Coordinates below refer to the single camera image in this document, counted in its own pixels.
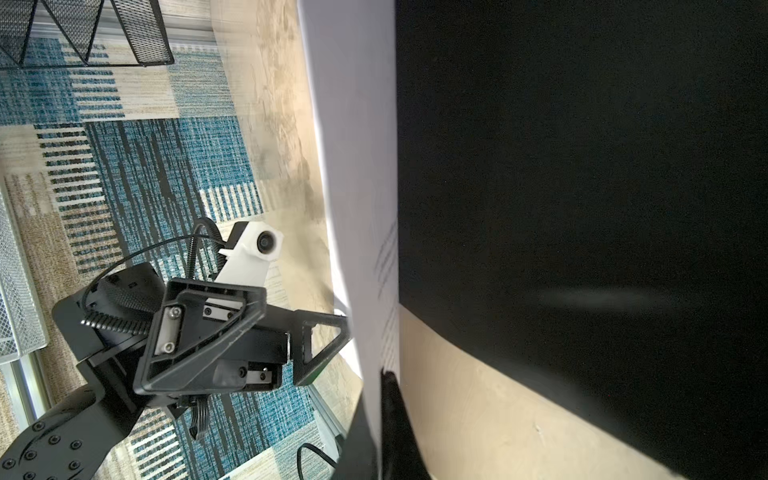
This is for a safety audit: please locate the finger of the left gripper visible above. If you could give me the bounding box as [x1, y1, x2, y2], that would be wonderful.
[290, 308, 352, 388]

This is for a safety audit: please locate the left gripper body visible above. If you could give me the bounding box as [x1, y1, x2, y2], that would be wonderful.
[134, 278, 288, 396]

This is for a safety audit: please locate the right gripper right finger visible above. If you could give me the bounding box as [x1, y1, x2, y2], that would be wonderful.
[381, 371, 431, 480]

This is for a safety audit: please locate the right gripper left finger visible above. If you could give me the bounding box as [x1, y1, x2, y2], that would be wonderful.
[331, 396, 379, 480]

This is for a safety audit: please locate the orange black file folder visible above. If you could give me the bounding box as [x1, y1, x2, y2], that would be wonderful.
[395, 1, 767, 479]

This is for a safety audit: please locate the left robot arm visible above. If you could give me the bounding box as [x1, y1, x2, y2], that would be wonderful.
[31, 261, 331, 479]

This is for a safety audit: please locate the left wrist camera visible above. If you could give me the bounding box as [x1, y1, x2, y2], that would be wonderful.
[215, 220, 284, 287]

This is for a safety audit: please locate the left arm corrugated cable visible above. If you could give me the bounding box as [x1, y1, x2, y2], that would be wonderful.
[79, 217, 229, 337]

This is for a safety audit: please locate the white wire mesh basket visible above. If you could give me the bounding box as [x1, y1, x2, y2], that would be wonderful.
[1, 184, 49, 364]

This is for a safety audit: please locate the black wire mesh shelf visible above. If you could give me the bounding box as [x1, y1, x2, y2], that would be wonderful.
[1, 1, 175, 70]

